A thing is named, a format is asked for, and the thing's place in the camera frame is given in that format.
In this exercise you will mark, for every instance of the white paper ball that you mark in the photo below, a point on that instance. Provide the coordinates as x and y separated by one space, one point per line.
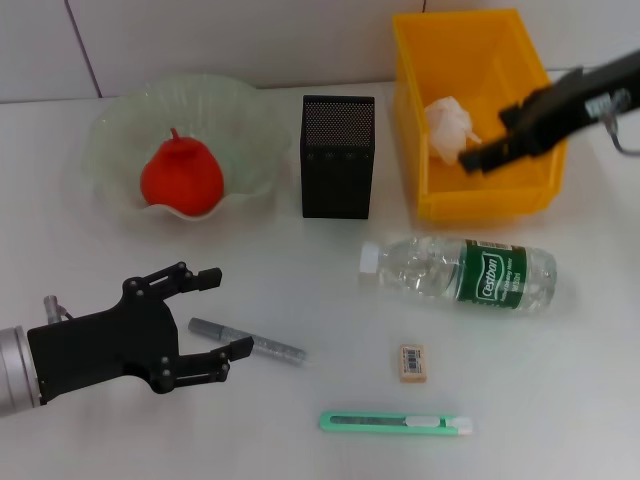
450 130

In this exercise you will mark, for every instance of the pale green glass fruit plate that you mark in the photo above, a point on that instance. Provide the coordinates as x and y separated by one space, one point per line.
240 135

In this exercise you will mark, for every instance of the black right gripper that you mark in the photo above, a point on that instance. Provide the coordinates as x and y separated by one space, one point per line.
575 105

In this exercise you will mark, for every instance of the black mesh pen holder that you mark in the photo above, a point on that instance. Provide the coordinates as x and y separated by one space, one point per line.
335 185

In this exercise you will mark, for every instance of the silver marker pen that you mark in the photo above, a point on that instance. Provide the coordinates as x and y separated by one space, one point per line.
210 327

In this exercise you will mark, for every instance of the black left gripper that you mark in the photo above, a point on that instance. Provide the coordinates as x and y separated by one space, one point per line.
105 345

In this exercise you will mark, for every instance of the beige eraser with barcode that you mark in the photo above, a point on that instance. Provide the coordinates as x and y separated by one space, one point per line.
413 364

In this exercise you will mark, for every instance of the clear green-label water bottle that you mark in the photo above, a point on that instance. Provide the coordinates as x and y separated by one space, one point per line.
425 270

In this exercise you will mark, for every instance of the red-orange fruit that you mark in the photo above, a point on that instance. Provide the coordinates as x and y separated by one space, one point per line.
180 180

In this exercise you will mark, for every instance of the yellow plastic bin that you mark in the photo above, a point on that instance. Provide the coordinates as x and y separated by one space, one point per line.
450 200

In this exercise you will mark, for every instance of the mint green utility knife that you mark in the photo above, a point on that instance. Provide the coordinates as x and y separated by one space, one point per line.
370 423

